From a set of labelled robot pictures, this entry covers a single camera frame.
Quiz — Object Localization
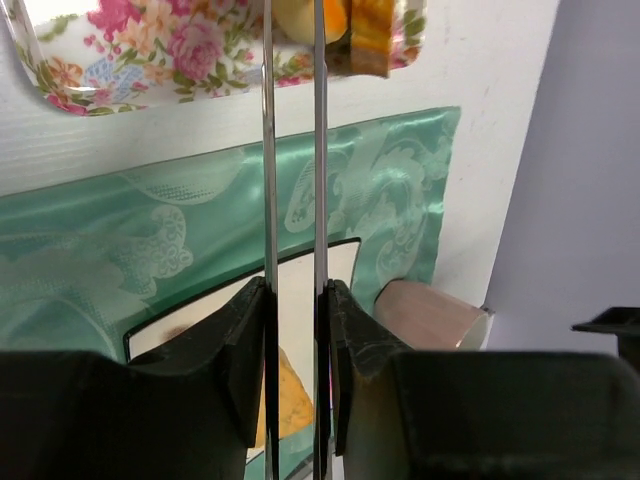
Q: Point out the floral serving tray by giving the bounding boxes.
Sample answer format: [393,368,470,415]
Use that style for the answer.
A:
[0,0,429,117]

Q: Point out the orange glazed donut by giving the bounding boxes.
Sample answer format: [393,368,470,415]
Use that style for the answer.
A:
[272,0,351,45]

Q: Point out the yellow toast bread slice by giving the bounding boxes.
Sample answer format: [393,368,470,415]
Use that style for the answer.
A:
[279,348,313,440]

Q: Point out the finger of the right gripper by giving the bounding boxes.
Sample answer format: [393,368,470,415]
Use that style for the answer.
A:
[571,306,640,370]

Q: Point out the pink and white mug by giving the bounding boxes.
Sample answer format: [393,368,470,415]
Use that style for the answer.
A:
[374,280,493,351]

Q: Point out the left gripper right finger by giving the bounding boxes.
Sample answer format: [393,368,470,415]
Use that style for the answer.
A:
[324,281,639,479]

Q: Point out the brown bread slice front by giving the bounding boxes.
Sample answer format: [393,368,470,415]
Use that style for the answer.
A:
[350,0,395,78]

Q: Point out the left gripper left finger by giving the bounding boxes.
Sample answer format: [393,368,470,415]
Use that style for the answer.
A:
[1,277,268,479]

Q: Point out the white square plate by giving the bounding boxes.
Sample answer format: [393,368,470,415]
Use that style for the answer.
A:
[122,237,362,480]

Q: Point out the green satin placemat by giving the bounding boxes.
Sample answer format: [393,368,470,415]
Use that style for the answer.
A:
[1,106,462,361]

